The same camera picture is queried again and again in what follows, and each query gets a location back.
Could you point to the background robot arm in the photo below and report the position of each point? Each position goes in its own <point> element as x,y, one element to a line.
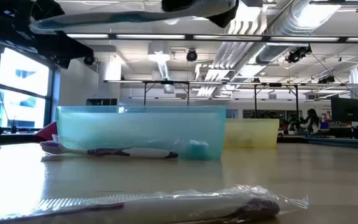
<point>292,124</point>

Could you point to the overhead rig light bar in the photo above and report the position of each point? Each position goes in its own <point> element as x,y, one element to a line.
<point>190,37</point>

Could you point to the dark background box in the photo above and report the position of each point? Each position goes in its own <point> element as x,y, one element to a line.
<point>101,102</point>

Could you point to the green translucent plastic bin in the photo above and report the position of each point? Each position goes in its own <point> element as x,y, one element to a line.
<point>135,124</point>

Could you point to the black computer monitor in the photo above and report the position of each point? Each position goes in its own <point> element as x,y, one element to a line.
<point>346,110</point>

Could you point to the black stand frame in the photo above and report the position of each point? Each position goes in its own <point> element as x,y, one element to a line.
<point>255,102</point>
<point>145,96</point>

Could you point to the white ceiling light panel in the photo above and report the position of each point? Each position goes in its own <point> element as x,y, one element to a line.
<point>249,14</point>

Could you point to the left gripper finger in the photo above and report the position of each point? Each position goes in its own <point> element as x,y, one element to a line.
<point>70,49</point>

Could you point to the black ceiling camera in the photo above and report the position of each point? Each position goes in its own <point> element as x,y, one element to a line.
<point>191,55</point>
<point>295,55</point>
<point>89,59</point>

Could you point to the magenta plastic bin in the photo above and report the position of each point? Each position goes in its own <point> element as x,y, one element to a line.
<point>48,132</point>

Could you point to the yellow plastic bin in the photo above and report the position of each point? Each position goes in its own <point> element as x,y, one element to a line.
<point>250,133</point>

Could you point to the person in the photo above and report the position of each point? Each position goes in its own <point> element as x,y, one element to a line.
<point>312,121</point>

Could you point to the blue toothbrush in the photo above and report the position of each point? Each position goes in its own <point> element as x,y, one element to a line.
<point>120,17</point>

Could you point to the purple wrapped toothbrush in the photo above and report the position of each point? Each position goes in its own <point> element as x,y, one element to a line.
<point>182,210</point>
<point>145,152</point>

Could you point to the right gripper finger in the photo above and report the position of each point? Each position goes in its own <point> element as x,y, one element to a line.
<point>227,18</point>
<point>177,4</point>

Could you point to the silver ventilation duct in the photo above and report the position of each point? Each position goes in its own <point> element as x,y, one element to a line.
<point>291,28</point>

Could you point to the blue-edged background table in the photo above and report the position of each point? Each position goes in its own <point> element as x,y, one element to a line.
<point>346,143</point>

